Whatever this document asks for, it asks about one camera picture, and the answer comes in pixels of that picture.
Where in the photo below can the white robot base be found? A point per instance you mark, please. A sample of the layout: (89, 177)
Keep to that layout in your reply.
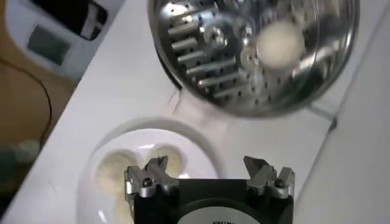
(18, 27)

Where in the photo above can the perforated steel steamer basket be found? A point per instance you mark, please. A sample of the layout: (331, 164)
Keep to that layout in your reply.
(213, 45)

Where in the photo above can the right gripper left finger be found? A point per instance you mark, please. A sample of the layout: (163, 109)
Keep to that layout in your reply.
(158, 178)

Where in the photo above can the white round plate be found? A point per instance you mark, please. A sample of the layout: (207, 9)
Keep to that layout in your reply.
(198, 152)

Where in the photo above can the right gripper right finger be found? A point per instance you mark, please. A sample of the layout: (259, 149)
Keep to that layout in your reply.
(265, 176)

